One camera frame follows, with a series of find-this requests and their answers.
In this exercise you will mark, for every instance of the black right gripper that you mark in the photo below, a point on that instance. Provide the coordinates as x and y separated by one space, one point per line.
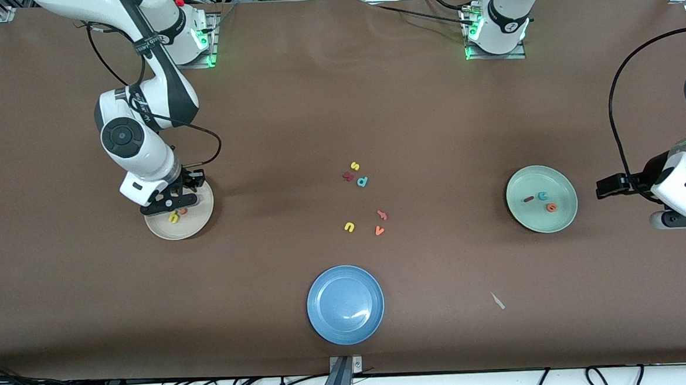
189 177

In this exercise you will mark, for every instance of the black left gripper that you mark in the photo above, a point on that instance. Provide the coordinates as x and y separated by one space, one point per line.
649 172

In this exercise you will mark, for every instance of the yellow foam letter h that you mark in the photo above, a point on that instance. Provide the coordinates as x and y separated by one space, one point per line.
173 218

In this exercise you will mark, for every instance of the teal foam letter c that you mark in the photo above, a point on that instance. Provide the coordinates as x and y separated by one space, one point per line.
539 195

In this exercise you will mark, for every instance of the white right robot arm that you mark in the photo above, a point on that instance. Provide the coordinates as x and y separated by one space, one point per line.
123 135

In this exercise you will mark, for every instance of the beige brown plate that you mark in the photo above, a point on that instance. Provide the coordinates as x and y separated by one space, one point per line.
198 220

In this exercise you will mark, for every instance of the green plate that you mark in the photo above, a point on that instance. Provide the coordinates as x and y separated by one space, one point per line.
561 219

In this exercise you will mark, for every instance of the red foam letter x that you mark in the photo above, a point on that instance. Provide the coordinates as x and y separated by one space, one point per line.
348 177

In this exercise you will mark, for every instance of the yellow foam letter u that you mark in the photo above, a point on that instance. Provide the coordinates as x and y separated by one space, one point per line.
352 225

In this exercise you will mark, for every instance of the brown table cover sheet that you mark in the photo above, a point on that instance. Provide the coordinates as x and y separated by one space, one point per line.
338 99

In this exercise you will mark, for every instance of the small white paper scrap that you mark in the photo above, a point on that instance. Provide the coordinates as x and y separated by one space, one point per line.
498 301

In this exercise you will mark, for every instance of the teal foam letter d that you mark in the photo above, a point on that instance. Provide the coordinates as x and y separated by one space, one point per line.
366 180

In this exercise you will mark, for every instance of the salmon foam letter f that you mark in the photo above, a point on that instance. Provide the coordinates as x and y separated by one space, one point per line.
382 215

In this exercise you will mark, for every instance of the blue plate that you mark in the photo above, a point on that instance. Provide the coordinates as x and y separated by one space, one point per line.
345 304

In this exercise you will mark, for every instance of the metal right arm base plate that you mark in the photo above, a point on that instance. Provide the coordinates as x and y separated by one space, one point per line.
213 38

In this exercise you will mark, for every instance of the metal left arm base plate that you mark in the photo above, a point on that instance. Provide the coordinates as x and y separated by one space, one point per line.
494 57

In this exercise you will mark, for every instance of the silver metal clamp bracket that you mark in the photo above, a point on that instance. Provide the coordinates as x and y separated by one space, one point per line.
357 365

